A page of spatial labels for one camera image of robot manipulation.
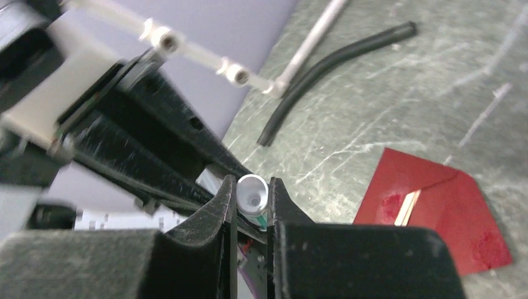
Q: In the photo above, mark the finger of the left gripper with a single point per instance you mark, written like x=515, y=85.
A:
x=107, y=149
x=166, y=125

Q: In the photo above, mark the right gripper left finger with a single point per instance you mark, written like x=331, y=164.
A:
x=196, y=259

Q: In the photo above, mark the white pvc pipe frame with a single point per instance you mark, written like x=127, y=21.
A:
x=231, y=38

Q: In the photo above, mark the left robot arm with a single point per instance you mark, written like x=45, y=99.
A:
x=28, y=57

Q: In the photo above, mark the red envelope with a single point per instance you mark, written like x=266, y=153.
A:
x=450, y=203

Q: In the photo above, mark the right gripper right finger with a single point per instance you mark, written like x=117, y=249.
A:
x=320, y=260

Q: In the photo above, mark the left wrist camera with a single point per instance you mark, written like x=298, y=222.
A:
x=86, y=60

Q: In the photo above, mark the tan letter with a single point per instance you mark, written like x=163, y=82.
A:
x=406, y=208

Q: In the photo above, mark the green glue stick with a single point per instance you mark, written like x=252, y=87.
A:
x=252, y=199

